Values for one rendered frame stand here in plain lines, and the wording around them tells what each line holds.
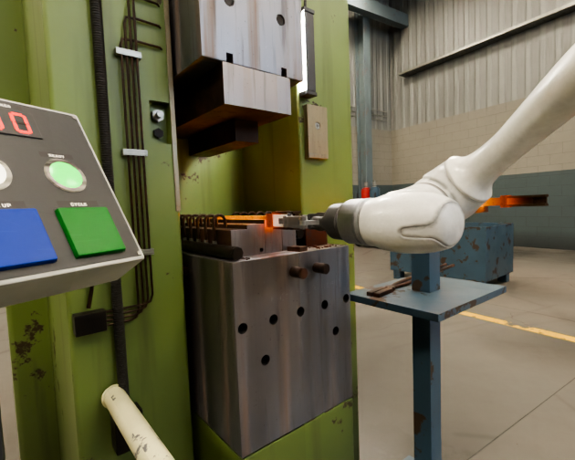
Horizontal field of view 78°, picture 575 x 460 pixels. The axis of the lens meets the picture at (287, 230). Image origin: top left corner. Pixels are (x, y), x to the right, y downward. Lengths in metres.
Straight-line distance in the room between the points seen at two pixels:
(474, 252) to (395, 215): 3.84
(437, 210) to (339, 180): 0.75
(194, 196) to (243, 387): 0.72
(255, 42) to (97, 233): 0.61
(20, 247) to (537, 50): 8.92
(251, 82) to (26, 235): 0.60
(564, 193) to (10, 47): 8.19
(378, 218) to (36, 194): 0.50
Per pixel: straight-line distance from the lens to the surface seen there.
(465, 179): 0.69
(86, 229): 0.56
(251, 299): 0.81
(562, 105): 0.54
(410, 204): 0.59
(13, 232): 0.52
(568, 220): 8.42
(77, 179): 0.62
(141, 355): 0.96
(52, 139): 0.65
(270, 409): 0.94
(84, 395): 0.95
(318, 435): 1.09
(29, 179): 0.58
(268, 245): 0.90
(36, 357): 1.37
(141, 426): 0.78
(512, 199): 1.16
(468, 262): 4.46
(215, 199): 1.36
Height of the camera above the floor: 1.03
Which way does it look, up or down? 4 degrees down
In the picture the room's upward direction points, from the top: 2 degrees counter-clockwise
